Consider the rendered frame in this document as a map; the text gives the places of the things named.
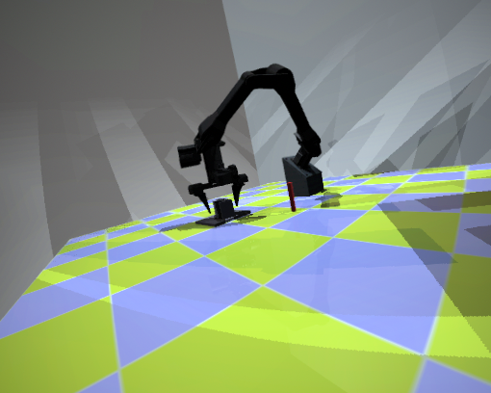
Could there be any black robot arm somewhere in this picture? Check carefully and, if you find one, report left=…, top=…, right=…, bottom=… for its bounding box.
left=177, top=64, right=322, bottom=186

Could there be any dark red peg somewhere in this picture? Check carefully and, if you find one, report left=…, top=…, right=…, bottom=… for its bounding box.
left=287, top=182, right=296, bottom=212

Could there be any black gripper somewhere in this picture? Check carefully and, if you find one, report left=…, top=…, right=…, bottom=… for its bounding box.
left=188, top=160, right=248, bottom=214

